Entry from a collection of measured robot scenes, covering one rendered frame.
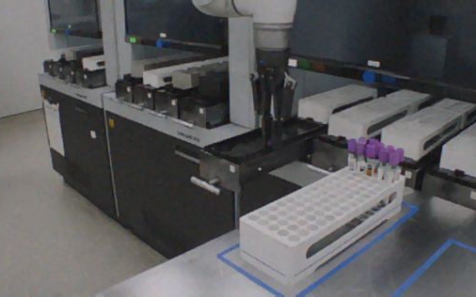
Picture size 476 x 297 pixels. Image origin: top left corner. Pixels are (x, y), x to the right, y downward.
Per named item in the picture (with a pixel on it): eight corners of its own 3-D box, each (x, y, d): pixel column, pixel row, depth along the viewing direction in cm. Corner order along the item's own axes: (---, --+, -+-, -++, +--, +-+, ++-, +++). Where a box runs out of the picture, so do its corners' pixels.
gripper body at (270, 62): (297, 48, 98) (296, 87, 101) (269, 44, 103) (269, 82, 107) (276, 51, 93) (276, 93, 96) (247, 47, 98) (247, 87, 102)
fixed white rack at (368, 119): (381, 116, 132) (382, 96, 130) (410, 122, 126) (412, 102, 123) (325, 139, 113) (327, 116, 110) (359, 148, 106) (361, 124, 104)
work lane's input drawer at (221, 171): (350, 117, 153) (352, 93, 150) (385, 126, 144) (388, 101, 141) (185, 181, 105) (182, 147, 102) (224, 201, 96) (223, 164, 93)
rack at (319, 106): (351, 101, 147) (352, 84, 145) (376, 108, 140) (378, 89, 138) (296, 120, 127) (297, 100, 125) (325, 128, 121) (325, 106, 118)
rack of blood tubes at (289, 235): (356, 191, 81) (358, 160, 79) (402, 209, 74) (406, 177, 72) (237, 256, 62) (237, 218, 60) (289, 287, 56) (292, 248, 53)
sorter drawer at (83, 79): (184, 64, 252) (184, 49, 249) (199, 67, 243) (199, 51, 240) (68, 86, 204) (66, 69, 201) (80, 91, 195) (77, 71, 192)
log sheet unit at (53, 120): (50, 148, 262) (40, 93, 248) (67, 160, 244) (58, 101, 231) (46, 149, 260) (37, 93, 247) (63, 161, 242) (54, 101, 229)
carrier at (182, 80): (196, 90, 156) (196, 73, 153) (192, 91, 154) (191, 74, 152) (176, 85, 163) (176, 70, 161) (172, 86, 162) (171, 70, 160)
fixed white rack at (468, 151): (477, 139, 112) (481, 117, 110) (515, 148, 106) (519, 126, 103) (436, 172, 93) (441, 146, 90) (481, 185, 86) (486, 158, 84)
